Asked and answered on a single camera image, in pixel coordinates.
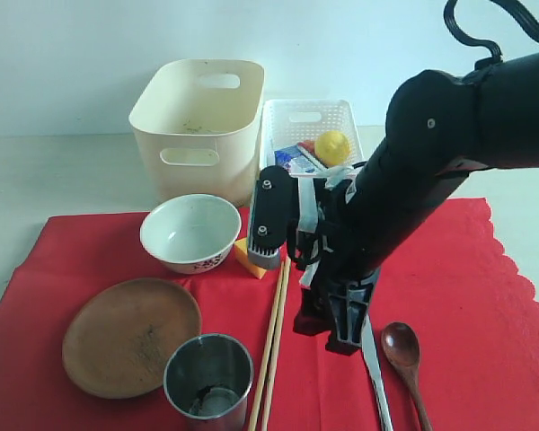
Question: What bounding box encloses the dark wooden spoon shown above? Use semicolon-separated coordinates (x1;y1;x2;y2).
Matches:
381;321;433;431

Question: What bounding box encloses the yellow cheese wedge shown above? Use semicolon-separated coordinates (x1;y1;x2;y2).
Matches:
234;237;266;279

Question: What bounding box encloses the red table cloth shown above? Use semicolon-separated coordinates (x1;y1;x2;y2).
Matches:
0;198;539;430

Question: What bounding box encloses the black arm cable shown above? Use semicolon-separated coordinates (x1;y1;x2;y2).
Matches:
443;0;539;68

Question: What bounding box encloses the white perforated plastic basket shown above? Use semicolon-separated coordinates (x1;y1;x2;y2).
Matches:
250;99;367;212

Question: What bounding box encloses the steel cup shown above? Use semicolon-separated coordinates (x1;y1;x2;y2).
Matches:
163;333;254;430

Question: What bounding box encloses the cream plastic bin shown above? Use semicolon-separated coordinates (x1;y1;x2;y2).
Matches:
128;59;265;207

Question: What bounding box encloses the right wooden chopstick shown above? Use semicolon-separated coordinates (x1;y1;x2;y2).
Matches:
261;257;291;431

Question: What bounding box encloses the steel table knife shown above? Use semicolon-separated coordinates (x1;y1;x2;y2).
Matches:
361;315;393;431

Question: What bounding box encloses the left wooden chopstick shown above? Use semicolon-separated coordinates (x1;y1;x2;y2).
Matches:
247;263;285;431

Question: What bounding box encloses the white ceramic bowl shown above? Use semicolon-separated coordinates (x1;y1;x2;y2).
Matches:
139;194;242;275

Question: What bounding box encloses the red sausage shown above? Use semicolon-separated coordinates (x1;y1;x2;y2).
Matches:
299;140;314;153

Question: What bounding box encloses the wooden chopstick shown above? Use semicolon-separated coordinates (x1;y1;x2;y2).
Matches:
261;257;291;431
247;263;285;431

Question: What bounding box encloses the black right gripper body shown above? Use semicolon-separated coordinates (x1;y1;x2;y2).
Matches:
296;165;469;296

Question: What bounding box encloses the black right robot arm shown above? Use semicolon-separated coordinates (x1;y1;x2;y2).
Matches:
288;53;539;355

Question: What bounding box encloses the blue white milk carton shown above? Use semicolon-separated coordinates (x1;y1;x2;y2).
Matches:
274;145;326;174

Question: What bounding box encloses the yellow lemon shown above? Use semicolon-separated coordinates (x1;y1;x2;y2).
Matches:
314;130;351;166

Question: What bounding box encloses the brown wooden plate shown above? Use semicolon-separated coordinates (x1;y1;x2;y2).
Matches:
62;277;202;400

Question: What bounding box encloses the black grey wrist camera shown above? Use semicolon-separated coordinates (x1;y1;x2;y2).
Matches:
247;165;299;269

